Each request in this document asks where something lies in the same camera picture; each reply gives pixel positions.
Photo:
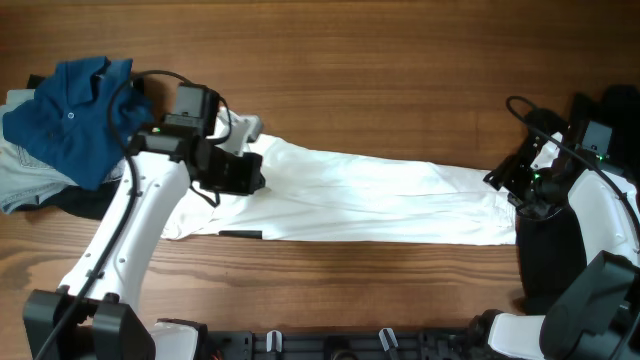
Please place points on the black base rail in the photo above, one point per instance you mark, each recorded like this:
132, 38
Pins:
428, 344

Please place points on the light blue jeans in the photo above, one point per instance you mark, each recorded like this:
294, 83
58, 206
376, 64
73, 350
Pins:
25, 180

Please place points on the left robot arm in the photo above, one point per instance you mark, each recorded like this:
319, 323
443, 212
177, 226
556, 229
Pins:
93, 312

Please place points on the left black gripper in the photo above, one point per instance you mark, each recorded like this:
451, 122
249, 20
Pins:
250, 177

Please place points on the white t-shirt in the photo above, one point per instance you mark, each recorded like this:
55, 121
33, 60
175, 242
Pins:
313, 195

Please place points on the black garment right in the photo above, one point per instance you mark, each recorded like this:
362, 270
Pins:
551, 252

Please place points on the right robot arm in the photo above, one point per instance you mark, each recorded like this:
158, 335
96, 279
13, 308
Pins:
597, 316

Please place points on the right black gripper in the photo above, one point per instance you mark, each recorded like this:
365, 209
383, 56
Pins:
511, 177

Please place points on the blue polo shirt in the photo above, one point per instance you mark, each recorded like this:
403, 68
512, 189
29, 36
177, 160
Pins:
88, 87

